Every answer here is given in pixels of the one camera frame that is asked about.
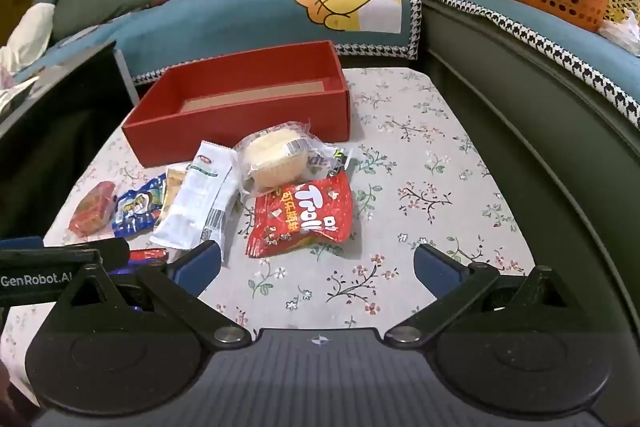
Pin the teal lion sofa cover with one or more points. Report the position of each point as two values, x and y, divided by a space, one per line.
184 31

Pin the red Trolli candy bag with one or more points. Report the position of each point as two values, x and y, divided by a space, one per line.
296 215

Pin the teal houndstooth right cover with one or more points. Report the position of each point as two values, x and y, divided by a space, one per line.
599 63

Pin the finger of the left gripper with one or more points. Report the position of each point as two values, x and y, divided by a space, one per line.
154 257

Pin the green white Kaprons wafer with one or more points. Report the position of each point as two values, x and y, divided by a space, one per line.
328 161

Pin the white green snack pack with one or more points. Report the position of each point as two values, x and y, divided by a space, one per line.
203 204

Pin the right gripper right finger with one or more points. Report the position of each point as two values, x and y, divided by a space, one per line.
456 287

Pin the white cloth on sofa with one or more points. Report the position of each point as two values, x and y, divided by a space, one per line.
30 38

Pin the red clear cake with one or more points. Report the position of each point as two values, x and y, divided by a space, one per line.
94 211

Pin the blue coconut snack bag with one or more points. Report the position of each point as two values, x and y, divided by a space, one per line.
138 210

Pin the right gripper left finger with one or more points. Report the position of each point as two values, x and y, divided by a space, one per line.
177 287

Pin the red cardboard box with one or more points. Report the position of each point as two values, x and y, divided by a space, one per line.
224 99

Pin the clear round bun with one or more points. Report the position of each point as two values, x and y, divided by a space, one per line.
274 157

